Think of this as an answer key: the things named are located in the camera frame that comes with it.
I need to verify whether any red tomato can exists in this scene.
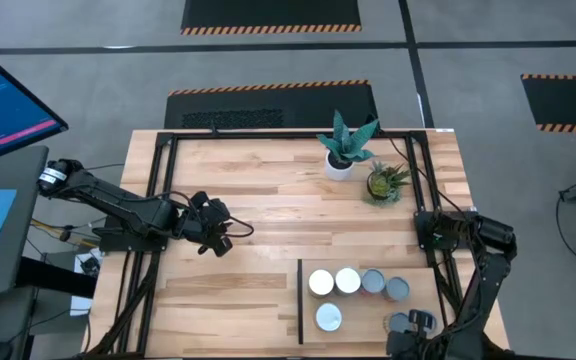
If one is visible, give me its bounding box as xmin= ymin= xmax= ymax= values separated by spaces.
xmin=314 ymin=302 xmax=344 ymax=333

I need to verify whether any small succulent in dark pot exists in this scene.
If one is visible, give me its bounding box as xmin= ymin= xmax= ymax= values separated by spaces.
xmin=361 ymin=160 xmax=413 ymax=208

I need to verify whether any black hazard-striped floor mat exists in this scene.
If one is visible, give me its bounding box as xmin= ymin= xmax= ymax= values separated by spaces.
xmin=180 ymin=0 xmax=363 ymax=36
xmin=163 ymin=79 xmax=379 ymax=130
xmin=520 ymin=73 xmax=576 ymax=135

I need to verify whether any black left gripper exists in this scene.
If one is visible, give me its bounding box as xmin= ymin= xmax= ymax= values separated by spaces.
xmin=186 ymin=192 xmax=235 ymax=258

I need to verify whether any blue and white food can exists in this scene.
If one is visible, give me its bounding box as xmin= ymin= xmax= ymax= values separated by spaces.
xmin=334 ymin=266 xmax=363 ymax=296

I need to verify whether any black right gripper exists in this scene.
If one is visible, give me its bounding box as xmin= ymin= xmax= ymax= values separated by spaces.
xmin=385 ymin=308 xmax=462 ymax=360

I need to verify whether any pink teal soup can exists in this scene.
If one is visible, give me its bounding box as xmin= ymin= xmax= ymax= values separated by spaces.
xmin=360 ymin=268 xmax=387 ymax=297

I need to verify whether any yellow bean and pepper can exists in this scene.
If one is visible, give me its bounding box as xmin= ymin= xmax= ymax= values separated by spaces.
xmin=383 ymin=276 xmax=412 ymax=303

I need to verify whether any snake plant in white pot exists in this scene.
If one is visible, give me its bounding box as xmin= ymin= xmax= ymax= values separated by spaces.
xmin=316 ymin=109 xmax=381 ymax=182

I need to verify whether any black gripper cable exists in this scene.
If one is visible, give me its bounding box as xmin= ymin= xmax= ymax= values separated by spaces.
xmin=226 ymin=215 xmax=256 ymax=240

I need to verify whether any green fruit can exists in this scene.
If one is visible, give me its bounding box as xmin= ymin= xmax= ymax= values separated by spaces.
xmin=307 ymin=268 xmax=336 ymax=298

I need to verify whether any black aluminium rig frame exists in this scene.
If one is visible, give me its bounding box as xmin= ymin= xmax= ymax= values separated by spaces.
xmin=81 ymin=129 xmax=472 ymax=360

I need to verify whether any white box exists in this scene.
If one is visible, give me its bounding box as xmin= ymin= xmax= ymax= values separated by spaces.
xmin=70 ymin=249 xmax=103 ymax=317

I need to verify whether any black desk stand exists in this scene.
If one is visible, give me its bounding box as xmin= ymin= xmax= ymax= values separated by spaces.
xmin=17 ymin=257 xmax=97 ymax=299

